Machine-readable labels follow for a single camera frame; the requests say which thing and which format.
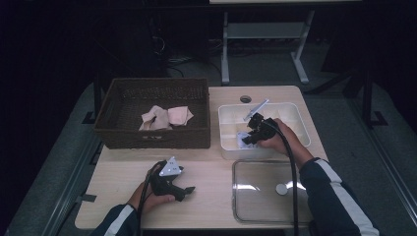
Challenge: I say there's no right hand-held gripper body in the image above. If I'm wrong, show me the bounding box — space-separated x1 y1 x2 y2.
243 98 280 142

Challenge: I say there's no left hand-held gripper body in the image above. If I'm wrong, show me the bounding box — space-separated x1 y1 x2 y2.
149 156 185 203

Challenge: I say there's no white sock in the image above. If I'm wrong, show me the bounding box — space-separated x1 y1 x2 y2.
236 131 264 150

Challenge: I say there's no white divided organizer box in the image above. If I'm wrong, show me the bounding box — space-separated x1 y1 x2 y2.
217 101 312 161

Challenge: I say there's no tan sock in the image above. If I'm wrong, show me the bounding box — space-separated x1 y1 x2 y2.
140 105 171 132

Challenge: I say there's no clear lid with white knob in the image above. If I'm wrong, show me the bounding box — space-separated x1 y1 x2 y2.
231 159 314 225

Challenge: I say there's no brown woven basket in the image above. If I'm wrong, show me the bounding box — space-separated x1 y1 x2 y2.
93 77 211 150

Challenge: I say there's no person's left hand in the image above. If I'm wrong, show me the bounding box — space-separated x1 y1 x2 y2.
127 181 176 214

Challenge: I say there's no person's right hand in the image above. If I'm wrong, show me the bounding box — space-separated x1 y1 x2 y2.
257 117 313 170

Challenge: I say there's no grey tape strip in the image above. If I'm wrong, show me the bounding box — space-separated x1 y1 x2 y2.
76 194 97 204

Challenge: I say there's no black slanted stand leg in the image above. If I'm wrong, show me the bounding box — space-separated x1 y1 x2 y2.
304 67 363 96

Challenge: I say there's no black metal stand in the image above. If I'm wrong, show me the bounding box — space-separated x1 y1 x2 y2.
82 73 103 125
360 68 388 130

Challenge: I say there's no left hand-held gripper cable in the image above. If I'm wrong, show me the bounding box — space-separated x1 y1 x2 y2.
137 160 168 236

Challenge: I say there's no hand-held gripper cable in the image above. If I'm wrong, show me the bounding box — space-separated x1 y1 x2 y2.
137 160 168 236
264 118 300 236

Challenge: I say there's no right hand-held gripper cable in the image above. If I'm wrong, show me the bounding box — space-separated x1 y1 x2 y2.
264 118 300 236

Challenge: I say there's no grey floor rail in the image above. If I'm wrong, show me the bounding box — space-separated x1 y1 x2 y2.
347 97 417 227
42 136 103 236

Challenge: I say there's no white metal frame desk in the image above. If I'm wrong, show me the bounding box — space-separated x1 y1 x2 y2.
208 0 362 87

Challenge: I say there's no bundle of floor cables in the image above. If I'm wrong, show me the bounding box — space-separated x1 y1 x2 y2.
149 35 224 80

